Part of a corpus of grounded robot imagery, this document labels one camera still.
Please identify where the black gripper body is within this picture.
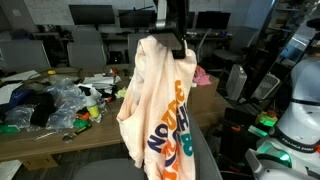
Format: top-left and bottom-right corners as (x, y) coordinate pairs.
(148, 0), (190, 48)

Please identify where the peach shirt with colourful print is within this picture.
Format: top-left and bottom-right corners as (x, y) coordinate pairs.
(116, 34), (198, 180)

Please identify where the large cardboard box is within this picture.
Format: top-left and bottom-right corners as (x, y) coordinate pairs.
(186, 74), (220, 117)

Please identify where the grey office chair with shirts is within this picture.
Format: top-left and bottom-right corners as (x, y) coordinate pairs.
(71, 113), (224, 180)

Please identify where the white space heater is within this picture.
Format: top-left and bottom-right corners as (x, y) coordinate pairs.
(225, 63), (248, 101)

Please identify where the yellow cloth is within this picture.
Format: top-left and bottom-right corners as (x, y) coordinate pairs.
(117, 87), (130, 100)

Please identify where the stack of white papers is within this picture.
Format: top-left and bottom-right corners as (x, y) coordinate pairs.
(82, 73), (116, 90)

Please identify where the black equipment stand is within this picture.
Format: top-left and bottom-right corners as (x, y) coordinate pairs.
(219, 108), (258, 168)

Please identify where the white and yellow spray bottle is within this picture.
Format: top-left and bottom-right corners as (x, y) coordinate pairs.
(84, 90), (102, 120)

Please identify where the green and orange device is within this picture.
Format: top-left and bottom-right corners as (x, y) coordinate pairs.
(255, 110), (278, 128)

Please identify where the orange plastic item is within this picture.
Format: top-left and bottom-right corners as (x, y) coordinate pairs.
(75, 112), (91, 121)

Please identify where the clear crumpled plastic bag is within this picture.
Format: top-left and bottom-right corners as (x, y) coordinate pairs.
(3, 104), (34, 129)
(46, 78), (88, 131)

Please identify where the green plastic item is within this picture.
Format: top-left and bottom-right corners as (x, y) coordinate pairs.
(0, 124), (21, 135)
(73, 118), (91, 129)

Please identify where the black and yellow hand tool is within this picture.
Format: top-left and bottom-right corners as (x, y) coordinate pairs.
(62, 124), (93, 143)

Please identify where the black cloth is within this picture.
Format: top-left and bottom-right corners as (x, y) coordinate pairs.
(24, 92), (57, 128)

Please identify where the white paper sheet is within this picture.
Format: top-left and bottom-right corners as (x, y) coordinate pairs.
(1, 69), (41, 83)
(0, 83), (23, 105)

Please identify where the blue cloth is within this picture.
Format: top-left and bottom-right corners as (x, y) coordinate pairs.
(9, 88), (36, 108)

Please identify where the white wire basket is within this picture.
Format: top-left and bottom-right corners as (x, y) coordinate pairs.
(252, 72), (282, 100)

